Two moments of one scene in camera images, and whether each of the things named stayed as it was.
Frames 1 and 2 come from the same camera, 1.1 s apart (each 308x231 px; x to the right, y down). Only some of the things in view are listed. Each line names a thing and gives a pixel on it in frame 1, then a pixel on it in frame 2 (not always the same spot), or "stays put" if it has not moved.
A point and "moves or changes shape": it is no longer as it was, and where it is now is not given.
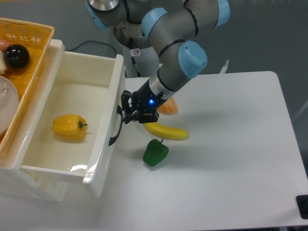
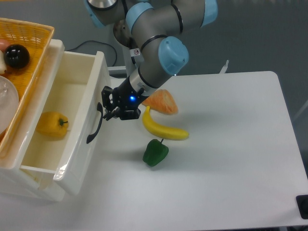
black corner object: [302, 202] stays put
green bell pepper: [155, 152] stays put
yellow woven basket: [36, 37] stays put
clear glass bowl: [9, 101] stays put
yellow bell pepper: [69, 126] to [52, 125]
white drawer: [77, 125] moves or changes shape
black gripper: [146, 104] to [126, 101]
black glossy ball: [17, 56] stays put
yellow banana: [166, 132] stays put
